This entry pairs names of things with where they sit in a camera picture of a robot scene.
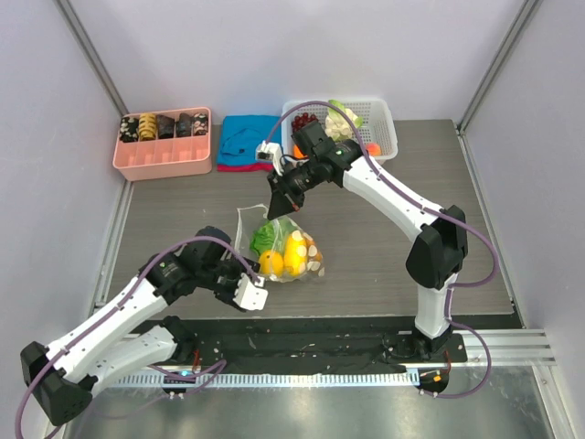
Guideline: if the green lettuce leaf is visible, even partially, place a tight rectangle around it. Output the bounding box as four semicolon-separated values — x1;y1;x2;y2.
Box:
250;218;298;256

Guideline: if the yellow lemon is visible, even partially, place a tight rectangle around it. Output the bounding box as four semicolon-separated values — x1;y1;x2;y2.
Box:
259;250;284;278

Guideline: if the clear zip top bag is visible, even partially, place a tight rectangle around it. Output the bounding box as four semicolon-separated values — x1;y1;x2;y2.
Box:
235;204;325;283

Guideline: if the yellow mango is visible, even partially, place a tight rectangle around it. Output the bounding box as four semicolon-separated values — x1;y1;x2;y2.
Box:
283;230;308;277

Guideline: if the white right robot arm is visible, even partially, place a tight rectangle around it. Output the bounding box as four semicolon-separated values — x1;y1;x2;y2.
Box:
268;123;468;361

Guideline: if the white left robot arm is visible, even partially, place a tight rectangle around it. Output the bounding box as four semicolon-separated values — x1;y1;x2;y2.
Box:
15;226;268;437

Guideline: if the orange fruit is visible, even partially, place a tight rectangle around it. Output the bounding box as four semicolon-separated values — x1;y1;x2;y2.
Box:
293;145;303;158

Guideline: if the magenta folded cloth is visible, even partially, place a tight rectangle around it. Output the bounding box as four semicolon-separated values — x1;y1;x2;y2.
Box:
217;163;273;173

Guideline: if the red grape bunch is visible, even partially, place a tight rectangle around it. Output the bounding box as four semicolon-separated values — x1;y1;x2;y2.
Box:
291;112;318;132

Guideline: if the blue folded cloth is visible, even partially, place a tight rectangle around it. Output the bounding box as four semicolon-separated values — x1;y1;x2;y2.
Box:
217;115;279;166

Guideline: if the peach fruit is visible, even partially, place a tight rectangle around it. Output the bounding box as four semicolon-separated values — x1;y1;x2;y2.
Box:
366;143;382;156

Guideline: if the white plastic basket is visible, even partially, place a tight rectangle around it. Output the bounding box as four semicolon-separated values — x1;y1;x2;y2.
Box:
277;97;398;165

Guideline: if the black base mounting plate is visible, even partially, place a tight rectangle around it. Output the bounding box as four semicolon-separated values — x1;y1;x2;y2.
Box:
183;316;468;375

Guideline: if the pink floral roll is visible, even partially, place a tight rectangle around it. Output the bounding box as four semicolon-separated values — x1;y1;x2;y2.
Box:
192;112;209;136

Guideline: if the black roll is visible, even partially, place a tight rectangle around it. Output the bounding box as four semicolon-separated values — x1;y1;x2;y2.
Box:
175;112;193;137

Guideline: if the dark brown roll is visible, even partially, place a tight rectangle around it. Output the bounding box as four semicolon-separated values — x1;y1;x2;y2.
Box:
156;114;176;139

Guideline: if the pink divided storage box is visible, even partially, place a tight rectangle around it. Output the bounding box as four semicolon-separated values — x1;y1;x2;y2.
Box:
112;107;212;182

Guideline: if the yellow striped roll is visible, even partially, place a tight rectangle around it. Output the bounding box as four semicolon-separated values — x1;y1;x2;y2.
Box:
138;112;157;142

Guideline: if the dark floral sushi roll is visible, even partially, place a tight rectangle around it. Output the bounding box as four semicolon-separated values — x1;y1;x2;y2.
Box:
118;116;139;143

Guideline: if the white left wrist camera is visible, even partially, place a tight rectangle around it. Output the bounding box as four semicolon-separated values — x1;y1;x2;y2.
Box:
233;273;269;311

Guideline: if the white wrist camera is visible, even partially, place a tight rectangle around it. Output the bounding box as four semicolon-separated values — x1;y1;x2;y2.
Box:
255;141;284;176
233;273;269;311

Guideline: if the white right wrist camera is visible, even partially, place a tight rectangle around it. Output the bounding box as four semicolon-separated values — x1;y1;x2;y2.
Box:
255;141;284;176

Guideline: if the white slotted cable duct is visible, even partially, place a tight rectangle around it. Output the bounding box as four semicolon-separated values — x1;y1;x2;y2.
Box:
112;369;420;390

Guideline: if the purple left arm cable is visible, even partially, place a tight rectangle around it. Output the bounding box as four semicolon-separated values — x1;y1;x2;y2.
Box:
14;241;260;439

